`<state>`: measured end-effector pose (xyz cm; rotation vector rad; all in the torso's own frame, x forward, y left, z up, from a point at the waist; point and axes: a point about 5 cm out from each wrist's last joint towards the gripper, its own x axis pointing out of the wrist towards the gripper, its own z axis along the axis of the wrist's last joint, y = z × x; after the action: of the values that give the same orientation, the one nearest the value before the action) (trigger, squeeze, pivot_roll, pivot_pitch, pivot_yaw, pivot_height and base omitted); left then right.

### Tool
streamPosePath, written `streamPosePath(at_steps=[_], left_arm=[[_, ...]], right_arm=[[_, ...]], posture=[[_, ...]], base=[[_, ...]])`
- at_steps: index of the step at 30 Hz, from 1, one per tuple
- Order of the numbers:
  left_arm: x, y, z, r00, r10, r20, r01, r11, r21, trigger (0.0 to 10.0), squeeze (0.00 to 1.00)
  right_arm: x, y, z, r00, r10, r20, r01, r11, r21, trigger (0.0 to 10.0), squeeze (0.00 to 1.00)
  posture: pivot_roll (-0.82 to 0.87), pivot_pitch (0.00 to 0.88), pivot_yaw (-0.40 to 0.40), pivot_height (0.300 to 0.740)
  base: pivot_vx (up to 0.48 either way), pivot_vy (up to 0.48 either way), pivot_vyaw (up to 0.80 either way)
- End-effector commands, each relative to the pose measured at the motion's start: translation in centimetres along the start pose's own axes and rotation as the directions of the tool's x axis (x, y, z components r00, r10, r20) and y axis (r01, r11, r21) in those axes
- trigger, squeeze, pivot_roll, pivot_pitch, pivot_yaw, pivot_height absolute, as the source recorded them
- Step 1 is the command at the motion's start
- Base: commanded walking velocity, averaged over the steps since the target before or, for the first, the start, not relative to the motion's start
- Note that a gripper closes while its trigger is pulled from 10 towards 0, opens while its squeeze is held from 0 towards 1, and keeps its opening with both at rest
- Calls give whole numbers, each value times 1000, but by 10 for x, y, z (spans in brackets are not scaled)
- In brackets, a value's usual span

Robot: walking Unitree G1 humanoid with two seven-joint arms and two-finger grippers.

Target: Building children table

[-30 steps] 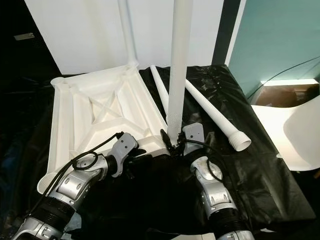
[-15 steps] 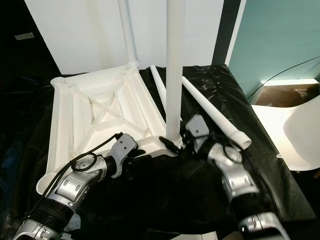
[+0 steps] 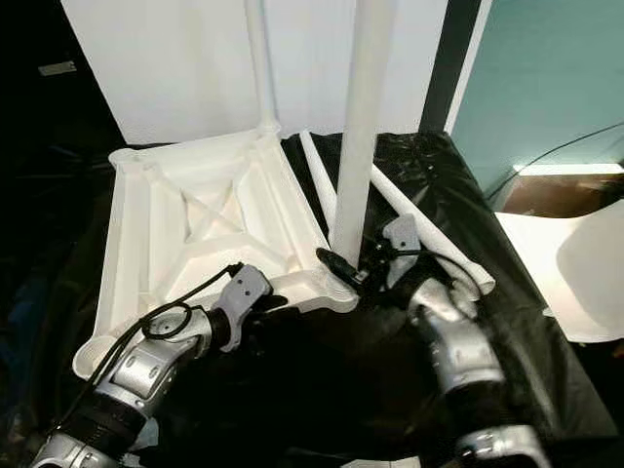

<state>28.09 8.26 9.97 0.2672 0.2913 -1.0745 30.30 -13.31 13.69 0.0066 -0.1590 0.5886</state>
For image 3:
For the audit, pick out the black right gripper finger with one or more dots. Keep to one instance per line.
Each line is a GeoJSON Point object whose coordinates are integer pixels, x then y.
{"type": "Point", "coordinates": [336, 266]}

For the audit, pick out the white plastic children table top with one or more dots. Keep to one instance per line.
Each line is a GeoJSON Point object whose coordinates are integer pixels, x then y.
{"type": "Point", "coordinates": [156, 234]}

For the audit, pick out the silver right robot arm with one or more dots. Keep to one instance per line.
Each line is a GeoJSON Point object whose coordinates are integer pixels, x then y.
{"type": "Point", "coordinates": [458, 351]}

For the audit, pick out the black plastic sheet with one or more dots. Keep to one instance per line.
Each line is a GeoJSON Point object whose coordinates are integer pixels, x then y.
{"type": "Point", "coordinates": [351, 390]}

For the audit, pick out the white plastic shell chair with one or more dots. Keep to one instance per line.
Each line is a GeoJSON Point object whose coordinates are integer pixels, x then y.
{"type": "Point", "coordinates": [565, 263]}

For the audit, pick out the large white board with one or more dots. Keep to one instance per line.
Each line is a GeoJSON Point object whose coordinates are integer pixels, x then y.
{"type": "Point", "coordinates": [156, 68]}

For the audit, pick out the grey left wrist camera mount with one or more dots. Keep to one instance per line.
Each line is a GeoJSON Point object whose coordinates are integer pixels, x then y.
{"type": "Point", "coordinates": [244, 292]}

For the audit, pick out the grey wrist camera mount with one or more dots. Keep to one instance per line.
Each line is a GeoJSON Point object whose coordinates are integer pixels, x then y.
{"type": "Point", "coordinates": [244, 292]}
{"type": "Point", "coordinates": [402, 239]}

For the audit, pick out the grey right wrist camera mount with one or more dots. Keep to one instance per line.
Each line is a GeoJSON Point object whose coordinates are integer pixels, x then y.
{"type": "Point", "coordinates": [402, 239]}

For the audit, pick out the dark grey post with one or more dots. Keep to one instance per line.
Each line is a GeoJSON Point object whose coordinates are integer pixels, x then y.
{"type": "Point", "coordinates": [453, 58]}

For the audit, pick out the small grey wall label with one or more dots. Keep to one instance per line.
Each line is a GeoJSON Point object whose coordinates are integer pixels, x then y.
{"type": "Point", "coordinates": [57, 68]}

